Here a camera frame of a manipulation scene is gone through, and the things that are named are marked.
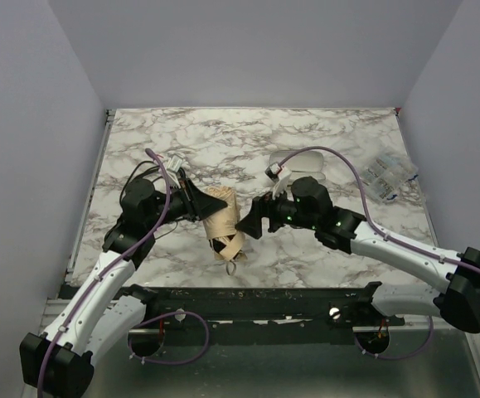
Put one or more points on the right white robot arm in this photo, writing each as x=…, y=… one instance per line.
x=449, y=282

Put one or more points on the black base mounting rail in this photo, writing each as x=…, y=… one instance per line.
x=187, y=317

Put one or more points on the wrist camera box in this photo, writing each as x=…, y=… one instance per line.
x=280, y=176
x=174, y=163

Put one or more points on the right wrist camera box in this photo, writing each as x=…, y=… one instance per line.
x=280, y=176

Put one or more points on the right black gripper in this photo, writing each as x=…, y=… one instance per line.
x=269, y=213

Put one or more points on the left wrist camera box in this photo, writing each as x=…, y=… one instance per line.
x=174, y=163

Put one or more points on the beige umbrella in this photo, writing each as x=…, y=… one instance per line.
x=225, y=240

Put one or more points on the clear plastic screw box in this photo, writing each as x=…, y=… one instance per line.
x=385, y=173

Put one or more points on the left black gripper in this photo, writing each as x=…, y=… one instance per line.
x=188, y=201

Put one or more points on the beige umbrella case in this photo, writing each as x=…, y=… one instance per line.
x=306, y=164

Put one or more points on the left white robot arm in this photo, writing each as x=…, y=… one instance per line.
x=61, y=360

